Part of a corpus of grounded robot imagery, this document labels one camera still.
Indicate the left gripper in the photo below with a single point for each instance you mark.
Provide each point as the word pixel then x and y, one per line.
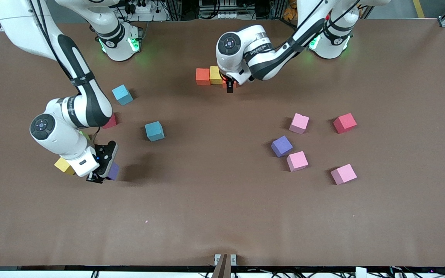
pixel 229 85

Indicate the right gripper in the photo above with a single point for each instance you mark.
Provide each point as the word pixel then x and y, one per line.
pixel 99 150

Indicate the orange foam cube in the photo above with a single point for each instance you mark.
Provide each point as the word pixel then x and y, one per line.
pixel 235 84
pixel 202 76

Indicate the purple foam cube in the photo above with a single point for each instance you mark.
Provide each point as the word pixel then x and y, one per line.
pixel 282 146
pixel 114 172

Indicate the yellow foam cube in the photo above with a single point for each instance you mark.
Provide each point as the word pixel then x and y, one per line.
pixel 215 75
pixel 63 166

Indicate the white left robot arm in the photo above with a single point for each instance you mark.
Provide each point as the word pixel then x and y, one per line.
pixel 338 42

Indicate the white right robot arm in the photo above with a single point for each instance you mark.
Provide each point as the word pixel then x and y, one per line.
pixel 17 23

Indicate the green foam cube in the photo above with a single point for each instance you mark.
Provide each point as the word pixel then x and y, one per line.
pixel 85 135

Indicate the red foam cube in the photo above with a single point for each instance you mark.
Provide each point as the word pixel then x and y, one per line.
pixel 111 122
pixel 345 122

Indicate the blue foam cube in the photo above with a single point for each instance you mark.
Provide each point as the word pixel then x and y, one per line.
pixel 154 131
pixel 122 94

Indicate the pink foam cube with notch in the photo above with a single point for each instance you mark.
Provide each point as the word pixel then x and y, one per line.
pixel 299 123

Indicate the grey electronics box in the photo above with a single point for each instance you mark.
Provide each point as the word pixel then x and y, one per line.
pixel 218 7

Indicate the orange bag pile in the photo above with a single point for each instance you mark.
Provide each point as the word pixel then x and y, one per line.
pixel 290 11

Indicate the brown table cover sheet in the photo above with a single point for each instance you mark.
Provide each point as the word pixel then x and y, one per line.
pixel 222 193

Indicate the white power strip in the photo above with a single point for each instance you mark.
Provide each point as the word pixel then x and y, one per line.
pixel 142 8

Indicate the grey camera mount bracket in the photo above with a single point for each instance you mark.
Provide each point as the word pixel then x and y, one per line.
pixel 222 266

